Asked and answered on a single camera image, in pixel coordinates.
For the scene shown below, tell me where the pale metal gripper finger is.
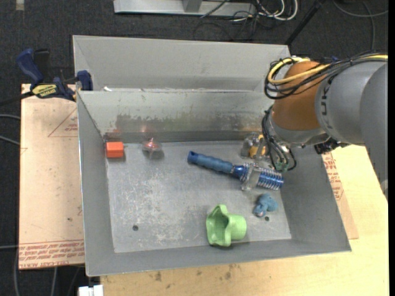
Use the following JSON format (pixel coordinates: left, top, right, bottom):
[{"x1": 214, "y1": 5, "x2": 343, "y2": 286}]
[
  {"x1": 245, "y1": 162, "x2": 264, "y2": 179},
  {"x1": 240, "y1": 177, "x2": 259, "y2": 192}
]

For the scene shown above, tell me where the grey and yellow toy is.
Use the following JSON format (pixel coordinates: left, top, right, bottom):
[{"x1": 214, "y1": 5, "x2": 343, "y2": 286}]
[{"x1": 241, "y1": 132, "x2": 267, "y2": 160}]

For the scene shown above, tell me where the blue toy animal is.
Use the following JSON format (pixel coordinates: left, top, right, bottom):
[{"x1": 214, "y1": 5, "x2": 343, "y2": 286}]
[{"x1": 252, "y1": 193, "x2": 279, "y2": 218}]

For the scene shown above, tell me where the green plastic cup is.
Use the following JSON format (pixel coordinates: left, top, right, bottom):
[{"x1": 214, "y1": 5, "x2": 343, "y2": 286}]
[{"x1": 205, "y1": 203, "x2": 247, "y2": 247}]

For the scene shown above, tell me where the grey metal bin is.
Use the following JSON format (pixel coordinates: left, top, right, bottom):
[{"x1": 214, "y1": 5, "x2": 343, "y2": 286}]
[{"x1": 72, "y1": 35, "x2": 352, "y2": 278}]

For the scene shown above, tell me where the clear red spinning top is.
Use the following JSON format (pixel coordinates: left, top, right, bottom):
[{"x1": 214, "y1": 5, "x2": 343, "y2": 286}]
[{"x1": 141, "y1": 137, "x2": 163, "y2": 160}]

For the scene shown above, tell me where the orange block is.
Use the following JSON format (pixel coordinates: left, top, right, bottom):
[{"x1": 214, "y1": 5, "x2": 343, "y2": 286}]
[{"x1": 106, "y1": 141, "x2": 125, "y2": 159}]

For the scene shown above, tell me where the brown cardboard board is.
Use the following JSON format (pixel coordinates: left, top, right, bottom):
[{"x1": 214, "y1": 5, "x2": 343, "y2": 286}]
[{"x1": 18, "y1": 83, "x2": 359, "y2": 271}]

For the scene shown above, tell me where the blue handled ribbed tool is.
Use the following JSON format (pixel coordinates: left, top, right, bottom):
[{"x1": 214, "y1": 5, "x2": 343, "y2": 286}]
[{"x1": 187, "y1": 150, "x2": 285, "y2": 192}]

